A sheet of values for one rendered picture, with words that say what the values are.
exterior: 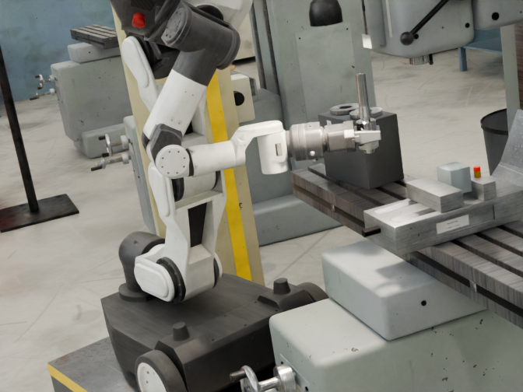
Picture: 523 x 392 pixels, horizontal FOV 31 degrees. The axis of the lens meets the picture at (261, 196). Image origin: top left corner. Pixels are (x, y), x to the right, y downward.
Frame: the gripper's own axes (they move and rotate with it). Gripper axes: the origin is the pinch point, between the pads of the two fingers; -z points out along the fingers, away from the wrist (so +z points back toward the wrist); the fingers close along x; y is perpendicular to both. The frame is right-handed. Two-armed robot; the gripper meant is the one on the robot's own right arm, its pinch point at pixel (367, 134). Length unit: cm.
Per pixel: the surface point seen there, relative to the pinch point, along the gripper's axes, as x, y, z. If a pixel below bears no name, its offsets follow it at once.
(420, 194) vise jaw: -12.2, 12.5, -10.2
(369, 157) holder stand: 26.3, 13.2, 0.0
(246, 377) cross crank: -24, 48, 35
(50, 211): 342, 112, 204
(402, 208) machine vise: -12.8, 15.1, -5.8
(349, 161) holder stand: 32.5, 15.4, 5.6
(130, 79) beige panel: 142, 2, 88
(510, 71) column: 32, -4, -40
